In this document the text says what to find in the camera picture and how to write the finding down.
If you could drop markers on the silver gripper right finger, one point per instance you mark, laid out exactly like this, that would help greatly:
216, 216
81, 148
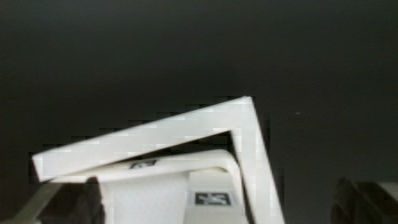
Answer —
365, 203

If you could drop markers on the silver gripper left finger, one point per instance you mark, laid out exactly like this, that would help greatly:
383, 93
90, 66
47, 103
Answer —
65, 204

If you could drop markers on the white desk leg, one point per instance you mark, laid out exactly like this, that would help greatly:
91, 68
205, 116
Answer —
171, 190

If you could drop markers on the white desk top tray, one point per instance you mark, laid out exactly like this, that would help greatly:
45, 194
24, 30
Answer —
228, 117

